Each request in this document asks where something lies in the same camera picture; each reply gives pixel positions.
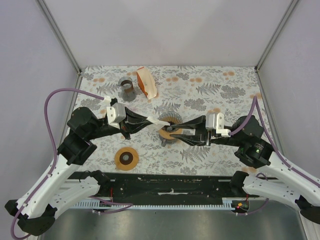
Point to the ribbed glass dripper cone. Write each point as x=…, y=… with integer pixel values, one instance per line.
x=172, y=118

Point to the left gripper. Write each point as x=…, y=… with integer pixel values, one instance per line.
x=133, y=123

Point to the glass carafe brown band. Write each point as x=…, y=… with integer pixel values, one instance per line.
x=128, y=92

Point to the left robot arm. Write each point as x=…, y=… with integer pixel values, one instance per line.
x=41, y=206

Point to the aluminium frame rail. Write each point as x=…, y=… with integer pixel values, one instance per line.
x=59, y=35

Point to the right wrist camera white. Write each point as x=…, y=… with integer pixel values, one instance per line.
x=215, y=123

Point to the floral table mat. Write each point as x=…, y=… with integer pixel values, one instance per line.
x=190, y=91

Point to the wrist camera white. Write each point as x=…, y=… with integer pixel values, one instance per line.
x=115, y=112
x=215, y=123

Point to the white cable duct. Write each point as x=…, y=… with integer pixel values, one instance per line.
x=227, y=204

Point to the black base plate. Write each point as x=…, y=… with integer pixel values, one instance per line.
x=125, y=186

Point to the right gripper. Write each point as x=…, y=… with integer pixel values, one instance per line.
x=202, y=136

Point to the white paper coffee filter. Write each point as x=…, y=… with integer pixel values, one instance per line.
x=156, y=124

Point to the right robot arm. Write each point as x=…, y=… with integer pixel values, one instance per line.
x=297, y=189

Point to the glass coffee server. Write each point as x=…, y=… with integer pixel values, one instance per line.
x=168, y=142

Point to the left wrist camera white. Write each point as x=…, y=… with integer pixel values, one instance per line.
x=115, y=112

